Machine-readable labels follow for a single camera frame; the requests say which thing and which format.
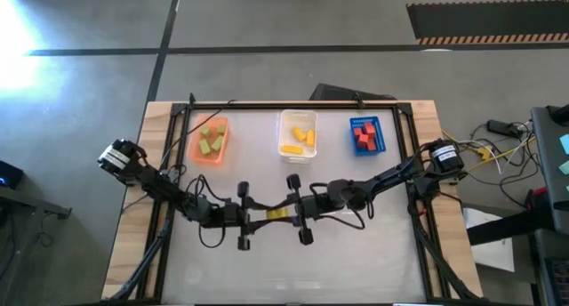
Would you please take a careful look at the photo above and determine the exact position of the translucent orange plastic bin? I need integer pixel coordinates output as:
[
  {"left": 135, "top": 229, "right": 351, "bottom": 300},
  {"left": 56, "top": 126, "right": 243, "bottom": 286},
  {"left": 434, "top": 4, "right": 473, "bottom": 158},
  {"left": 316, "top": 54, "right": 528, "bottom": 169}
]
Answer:
[{"left": 186, "top": 113, "right": 230, "bottom": 166}]

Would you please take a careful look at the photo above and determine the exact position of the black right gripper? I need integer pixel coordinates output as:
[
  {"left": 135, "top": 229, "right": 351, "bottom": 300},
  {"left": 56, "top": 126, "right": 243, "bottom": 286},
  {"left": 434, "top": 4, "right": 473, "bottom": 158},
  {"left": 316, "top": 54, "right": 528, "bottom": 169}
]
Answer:
[{"left": 274, "top": 173, "right": 334, "bottom": 246}]

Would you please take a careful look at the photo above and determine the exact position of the white plastic bin with handle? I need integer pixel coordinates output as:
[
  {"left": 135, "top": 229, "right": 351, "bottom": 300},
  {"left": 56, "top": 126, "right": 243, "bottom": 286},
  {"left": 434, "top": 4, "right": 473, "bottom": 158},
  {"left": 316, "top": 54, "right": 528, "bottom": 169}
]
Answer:
[{"left": 277, "top": 109, "right": 319, "bottom": 165}]

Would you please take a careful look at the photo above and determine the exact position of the black aluminium table frame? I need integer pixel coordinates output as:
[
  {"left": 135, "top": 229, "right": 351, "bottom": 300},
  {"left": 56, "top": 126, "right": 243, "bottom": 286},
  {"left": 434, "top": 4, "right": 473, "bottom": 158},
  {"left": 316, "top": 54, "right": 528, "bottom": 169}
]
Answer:
[{"left": 106, "top": 100, "right": 488, "bottom": 306}]

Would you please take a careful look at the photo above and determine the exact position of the black keyboard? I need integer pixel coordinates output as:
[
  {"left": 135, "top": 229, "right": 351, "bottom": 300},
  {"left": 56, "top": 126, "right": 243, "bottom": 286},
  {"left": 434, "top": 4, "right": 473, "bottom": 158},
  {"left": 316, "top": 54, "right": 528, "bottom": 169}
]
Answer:
[{"left": 533, "top": 228, "right": 569, "bottom": 306}]

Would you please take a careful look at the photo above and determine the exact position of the black power adapter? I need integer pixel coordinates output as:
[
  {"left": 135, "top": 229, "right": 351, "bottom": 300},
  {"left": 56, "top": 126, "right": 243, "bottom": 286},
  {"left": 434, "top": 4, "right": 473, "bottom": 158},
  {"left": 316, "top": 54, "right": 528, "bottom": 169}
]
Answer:
[{"left": 486, "top": 118, "right": 519, "bottom": 138}]

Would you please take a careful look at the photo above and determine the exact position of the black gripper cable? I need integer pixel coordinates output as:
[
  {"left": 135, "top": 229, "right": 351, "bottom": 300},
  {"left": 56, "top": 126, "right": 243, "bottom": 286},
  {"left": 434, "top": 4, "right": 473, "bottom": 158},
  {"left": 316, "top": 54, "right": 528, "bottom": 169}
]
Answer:
[
  {"left": 197, "top": 225, "right": 226, "bottom": 250},
  {"left": 310, "top": 183, "right": 373, "bottom": 231}
]

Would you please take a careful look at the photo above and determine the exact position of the white paper sheet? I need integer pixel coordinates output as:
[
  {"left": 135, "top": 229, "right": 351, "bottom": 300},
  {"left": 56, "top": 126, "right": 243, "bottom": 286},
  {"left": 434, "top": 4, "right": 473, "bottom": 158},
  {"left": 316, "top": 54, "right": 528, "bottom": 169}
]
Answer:
[{"left": 461, "top": 207, "right": 516, "bottom": 274}]

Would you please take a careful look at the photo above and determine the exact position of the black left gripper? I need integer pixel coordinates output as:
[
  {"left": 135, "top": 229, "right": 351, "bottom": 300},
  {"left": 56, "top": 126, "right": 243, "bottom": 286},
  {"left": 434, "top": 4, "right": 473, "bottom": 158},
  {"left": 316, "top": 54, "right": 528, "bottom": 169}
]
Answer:
[{"left": 212, "top": 181, "right": 275, "bottom": 252}]

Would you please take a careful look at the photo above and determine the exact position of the blue plastic mesh basket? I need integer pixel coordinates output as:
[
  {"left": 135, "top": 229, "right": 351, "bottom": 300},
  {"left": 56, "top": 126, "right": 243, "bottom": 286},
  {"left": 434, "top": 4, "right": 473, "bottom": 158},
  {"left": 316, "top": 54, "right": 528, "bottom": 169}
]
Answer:
[{"left": 349, "top": 115, "right": 388, "bottom": 157}]

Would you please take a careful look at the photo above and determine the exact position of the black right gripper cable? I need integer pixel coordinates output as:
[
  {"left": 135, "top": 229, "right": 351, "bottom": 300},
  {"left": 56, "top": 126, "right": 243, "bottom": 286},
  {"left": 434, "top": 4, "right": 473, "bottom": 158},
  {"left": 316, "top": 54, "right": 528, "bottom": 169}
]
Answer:
[{"left": 310, "top": 183, "right": 373, "bottom": 231}]

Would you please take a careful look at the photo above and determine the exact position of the black stand leg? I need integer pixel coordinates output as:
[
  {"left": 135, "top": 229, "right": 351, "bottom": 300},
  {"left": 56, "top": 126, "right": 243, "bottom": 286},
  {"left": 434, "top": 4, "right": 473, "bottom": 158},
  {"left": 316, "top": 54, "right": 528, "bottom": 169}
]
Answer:
[{"left": 466, "top": 207, "right": 557, "bottom": 247}]

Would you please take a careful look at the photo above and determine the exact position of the dark metal stand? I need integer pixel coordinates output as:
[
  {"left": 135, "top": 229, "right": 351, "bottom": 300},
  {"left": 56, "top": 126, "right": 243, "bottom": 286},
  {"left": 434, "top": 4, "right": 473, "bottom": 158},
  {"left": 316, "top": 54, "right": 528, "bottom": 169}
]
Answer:
[{"left": 0, "top": 185, "right": 72, "bottom": 306}]

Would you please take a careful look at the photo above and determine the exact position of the black mat with hazard stripes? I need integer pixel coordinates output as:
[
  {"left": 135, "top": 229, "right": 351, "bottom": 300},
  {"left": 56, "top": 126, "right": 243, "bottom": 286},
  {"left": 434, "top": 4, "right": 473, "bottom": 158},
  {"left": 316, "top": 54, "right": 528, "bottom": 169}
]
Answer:
[{"left": 406, "top": 0, "right": 569, "bottom": 46}]

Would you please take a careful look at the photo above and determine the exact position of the black device with blue light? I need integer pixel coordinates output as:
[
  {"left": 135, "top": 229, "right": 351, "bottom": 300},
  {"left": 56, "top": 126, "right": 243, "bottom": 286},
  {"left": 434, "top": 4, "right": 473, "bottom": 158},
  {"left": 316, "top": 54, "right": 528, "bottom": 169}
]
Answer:
[{"left": 0, "top": 159, "right": 26, "bottom": 190}]

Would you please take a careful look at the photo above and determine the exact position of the yellow cable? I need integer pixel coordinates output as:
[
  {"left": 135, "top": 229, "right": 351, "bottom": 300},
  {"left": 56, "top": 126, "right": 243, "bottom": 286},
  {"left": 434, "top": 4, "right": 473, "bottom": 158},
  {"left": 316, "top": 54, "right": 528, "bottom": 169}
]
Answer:
[{"left": 466, "top": 136, "right": 537, "bottom": 173}]

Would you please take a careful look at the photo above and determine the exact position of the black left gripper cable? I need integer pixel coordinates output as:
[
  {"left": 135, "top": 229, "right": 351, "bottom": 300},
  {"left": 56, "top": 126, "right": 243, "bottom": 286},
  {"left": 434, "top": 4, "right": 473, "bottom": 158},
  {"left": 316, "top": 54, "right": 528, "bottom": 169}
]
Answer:
[{"left": 197, "top": 225, "right": 226, "bottom": 250}]

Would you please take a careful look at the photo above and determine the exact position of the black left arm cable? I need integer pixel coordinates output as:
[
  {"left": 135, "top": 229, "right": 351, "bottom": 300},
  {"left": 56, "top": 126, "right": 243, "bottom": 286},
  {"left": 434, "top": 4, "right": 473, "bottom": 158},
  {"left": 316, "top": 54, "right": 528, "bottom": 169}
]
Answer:
[{"left": 158, "top": 100, "right": 236, "bottom": 169}]

